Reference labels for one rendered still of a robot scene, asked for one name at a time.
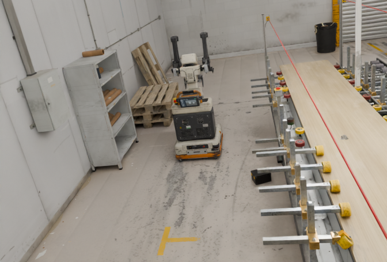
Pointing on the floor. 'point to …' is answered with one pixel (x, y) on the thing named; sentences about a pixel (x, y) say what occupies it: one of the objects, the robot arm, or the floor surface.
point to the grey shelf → (89, 127)
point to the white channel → (358, 27)
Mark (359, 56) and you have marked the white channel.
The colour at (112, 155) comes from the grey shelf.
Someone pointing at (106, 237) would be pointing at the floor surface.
